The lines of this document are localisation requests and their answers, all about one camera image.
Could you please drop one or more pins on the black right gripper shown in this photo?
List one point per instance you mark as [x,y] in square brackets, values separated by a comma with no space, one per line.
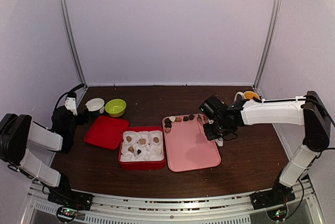
[210,135]

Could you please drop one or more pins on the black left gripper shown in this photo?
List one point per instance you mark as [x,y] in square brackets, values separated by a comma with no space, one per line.
[84,117]

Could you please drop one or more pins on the red tin lid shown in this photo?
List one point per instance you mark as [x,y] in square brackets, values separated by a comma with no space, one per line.
[106,132]

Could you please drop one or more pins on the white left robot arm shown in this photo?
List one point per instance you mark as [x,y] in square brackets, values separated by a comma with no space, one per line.
[20,132]

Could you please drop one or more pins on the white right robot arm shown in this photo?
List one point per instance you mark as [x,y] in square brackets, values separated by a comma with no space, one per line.
[307,111]

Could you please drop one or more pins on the dark chocolate tray left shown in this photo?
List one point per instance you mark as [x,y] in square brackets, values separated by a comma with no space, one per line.
[167,123]

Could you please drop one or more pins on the white ceramic bowl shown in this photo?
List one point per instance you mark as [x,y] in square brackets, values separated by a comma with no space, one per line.
[95,106]

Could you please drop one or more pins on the white floral mug yellow inside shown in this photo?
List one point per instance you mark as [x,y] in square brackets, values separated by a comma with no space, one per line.
[250,95]

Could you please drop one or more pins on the pink plastic tray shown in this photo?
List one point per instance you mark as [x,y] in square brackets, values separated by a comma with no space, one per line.
[187,147]

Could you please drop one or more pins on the green plastic bowl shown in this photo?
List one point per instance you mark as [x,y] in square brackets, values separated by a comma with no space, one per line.
[115,107]

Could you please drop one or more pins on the red tin box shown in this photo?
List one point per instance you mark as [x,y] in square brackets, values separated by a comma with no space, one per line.
[151,165]

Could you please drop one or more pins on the white paper liner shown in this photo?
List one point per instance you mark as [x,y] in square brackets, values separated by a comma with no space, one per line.
[147,153]

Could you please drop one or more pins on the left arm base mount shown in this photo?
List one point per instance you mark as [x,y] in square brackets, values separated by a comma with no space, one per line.
[76,200]

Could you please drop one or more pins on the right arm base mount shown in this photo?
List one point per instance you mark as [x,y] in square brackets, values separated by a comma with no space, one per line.
[267,199]

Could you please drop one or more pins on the aluminium front rail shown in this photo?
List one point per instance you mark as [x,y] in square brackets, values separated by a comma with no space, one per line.
[237,208]

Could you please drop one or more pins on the aluminium frame post right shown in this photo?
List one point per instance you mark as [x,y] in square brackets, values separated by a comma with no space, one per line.
[276,8]

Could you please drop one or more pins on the aluminium frame post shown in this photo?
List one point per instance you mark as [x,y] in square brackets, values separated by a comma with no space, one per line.
[71,41]
[276,8]

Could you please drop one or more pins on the aluminium frame post left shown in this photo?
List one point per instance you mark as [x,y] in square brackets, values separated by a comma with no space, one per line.
[71,41]

